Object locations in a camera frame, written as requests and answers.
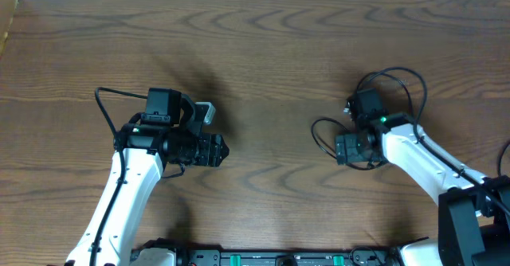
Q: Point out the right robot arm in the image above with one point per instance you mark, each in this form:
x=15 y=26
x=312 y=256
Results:
x=473 y=209

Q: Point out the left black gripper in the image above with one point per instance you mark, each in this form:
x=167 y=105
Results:
x=211 y=149

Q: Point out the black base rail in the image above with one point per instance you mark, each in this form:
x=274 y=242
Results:
x=263 y=258

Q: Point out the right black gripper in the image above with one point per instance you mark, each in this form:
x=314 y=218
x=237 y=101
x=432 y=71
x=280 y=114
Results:
x=347 y=142

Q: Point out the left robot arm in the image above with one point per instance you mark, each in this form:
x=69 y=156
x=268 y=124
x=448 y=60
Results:
x=168 y=131

